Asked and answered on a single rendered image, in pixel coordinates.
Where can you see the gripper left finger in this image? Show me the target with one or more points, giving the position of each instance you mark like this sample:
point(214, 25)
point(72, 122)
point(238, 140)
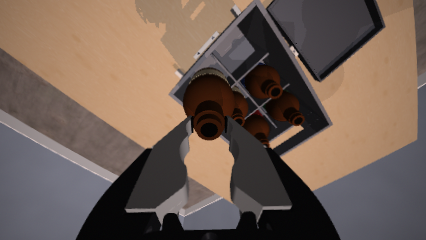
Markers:
point(155, 184)

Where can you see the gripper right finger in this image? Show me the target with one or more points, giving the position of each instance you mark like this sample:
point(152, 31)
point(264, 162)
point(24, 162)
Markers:
point(261, 182)

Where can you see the dark grey box with slot openings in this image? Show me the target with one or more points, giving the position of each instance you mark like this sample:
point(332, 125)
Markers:
point(254, 39)

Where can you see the grey square tray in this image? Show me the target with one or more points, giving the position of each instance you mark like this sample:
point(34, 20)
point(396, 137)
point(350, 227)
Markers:
point(328, 32)

